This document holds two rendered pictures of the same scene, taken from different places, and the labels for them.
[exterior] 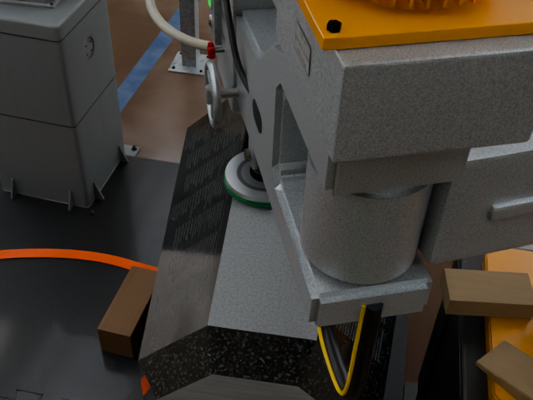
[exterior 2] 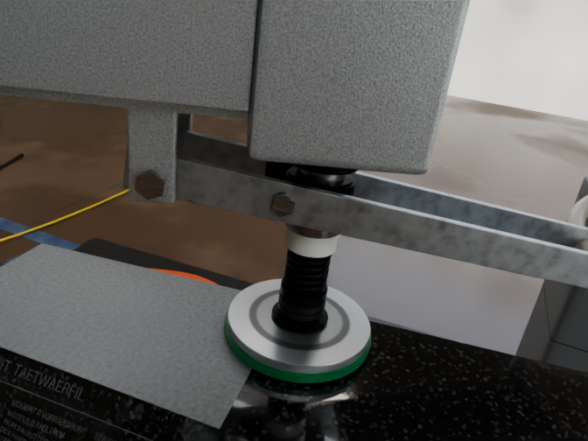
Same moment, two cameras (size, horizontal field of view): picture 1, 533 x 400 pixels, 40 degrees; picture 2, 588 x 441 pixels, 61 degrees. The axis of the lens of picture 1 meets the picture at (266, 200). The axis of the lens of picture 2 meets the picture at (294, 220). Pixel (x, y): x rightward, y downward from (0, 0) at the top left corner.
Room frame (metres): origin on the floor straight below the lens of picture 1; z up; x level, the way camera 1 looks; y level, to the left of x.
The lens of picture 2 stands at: (1.52, -0.60, 1.28)
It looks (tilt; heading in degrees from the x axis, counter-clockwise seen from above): 25 degrees down; 96
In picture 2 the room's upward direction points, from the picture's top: 8 degrees clockwise
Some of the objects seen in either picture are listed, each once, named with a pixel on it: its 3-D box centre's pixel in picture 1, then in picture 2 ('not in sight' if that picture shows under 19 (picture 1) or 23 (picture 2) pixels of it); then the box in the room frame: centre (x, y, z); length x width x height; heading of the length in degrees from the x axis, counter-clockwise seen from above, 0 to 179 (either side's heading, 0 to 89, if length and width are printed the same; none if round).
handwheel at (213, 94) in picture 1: (228, 93); not in sight; (1.34, 0.09, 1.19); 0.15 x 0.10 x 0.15; 14
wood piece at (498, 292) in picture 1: (487, 293); not in sight; (1.14, -0.53, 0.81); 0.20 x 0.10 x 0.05; 89
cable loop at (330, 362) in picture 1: (343, 318); not in sight; (0.84, -0.15, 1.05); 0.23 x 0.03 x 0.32; 14
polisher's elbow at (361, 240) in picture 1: (364, 199); not in sight; (0.84, -0.15, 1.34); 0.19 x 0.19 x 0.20
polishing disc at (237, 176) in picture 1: (265, 174); (298, 319); (1.48, 0.01, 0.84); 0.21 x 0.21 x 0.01
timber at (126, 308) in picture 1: (132, 310); not in sight; (1.62, 0.45, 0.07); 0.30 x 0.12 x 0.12; 167
